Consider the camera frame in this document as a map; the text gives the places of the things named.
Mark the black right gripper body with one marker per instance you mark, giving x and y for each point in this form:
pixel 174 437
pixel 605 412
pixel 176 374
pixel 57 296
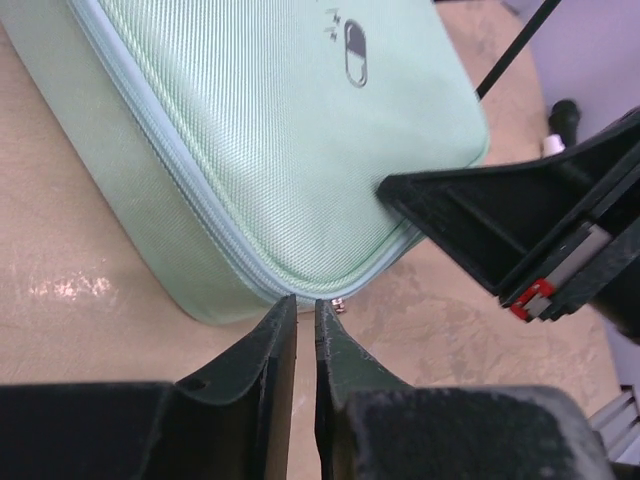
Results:
pixel 595 263

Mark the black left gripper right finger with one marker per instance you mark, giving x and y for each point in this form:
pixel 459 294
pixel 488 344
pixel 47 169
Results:
pixel 370 424

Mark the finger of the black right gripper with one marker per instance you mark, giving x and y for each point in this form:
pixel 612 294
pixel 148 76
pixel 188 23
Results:
pixel 499 222

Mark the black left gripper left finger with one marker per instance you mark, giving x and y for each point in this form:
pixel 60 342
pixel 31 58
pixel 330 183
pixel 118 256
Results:
pixel 230 419

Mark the mint green medicine case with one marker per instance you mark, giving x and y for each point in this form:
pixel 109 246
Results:
pixel 240 144

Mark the white microphone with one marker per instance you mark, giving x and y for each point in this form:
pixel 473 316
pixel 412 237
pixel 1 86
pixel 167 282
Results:
pixel 552 145

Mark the black music stand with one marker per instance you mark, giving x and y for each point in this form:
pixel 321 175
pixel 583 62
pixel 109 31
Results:
pixel 517 45

